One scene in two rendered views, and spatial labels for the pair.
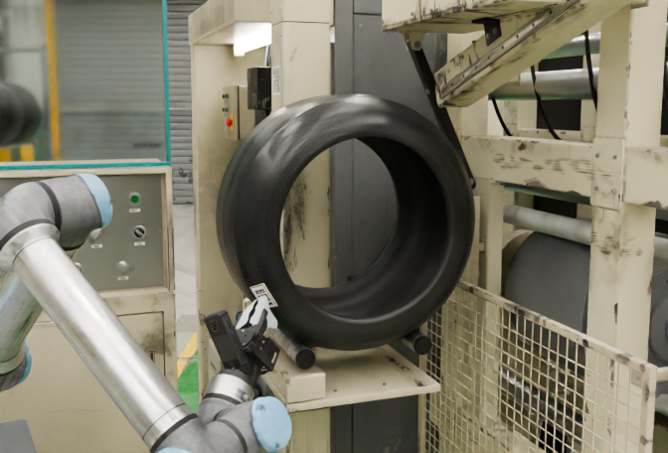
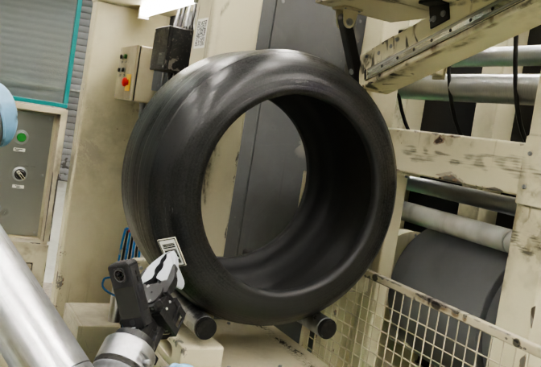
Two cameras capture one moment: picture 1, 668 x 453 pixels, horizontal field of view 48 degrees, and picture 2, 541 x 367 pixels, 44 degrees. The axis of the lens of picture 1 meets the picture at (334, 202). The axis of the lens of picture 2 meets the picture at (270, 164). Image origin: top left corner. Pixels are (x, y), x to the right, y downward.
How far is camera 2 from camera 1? 0.34 m
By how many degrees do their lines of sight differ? 9
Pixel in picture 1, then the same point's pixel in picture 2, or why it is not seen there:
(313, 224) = (216, 188)
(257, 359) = (163, 320)
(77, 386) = not seen: outside the picture
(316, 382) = (213, 356)
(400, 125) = (341, 90)
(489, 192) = not seen: hidden behind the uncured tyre
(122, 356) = (19, 292)
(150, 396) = (49, 347)
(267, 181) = (198, 124)
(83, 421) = not seen: outside the picture
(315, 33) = not seen: outside the picture
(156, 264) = (32, 212)
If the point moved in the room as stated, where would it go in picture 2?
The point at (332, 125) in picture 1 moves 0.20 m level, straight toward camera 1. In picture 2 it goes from (274, 76) to (291, 69)
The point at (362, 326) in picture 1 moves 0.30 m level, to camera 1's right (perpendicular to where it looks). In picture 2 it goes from (271, 299) to (414, 316)
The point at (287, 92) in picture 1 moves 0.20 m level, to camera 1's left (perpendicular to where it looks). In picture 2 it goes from (212, 46) to (130, 32)
